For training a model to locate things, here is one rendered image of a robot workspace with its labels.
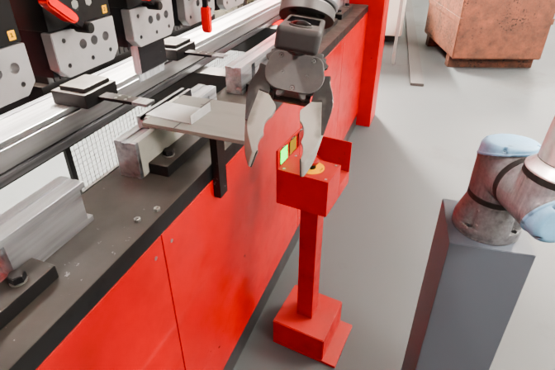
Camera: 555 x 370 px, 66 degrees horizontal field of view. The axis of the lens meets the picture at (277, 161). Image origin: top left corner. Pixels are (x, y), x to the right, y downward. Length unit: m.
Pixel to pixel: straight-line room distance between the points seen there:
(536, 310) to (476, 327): 0.91
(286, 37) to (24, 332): 0.59
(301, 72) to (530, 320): 1.73
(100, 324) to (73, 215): 0.21
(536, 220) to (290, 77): 0.55
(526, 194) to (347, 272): 1.24
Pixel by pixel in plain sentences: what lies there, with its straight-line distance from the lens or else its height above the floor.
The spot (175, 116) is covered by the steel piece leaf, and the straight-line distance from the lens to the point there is 1.04.
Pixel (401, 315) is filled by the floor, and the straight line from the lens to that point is 1.92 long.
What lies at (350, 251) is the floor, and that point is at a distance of 2.14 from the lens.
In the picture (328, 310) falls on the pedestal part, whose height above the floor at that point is 0.12.
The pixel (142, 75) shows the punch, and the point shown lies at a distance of 1.06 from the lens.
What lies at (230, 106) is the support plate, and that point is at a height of 1.00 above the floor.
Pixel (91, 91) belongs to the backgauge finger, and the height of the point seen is 1.02.
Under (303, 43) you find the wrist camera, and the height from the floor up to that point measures 1.31.
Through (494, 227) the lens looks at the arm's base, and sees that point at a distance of 1.07.
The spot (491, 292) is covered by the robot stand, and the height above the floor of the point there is 0.65.
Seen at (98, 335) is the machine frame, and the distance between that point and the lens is 0.89.
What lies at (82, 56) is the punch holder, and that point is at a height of 1.20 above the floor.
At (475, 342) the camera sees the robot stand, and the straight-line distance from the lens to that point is 1.30.
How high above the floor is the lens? 1.43
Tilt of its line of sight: 31 degrees down
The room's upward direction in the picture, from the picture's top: straight up
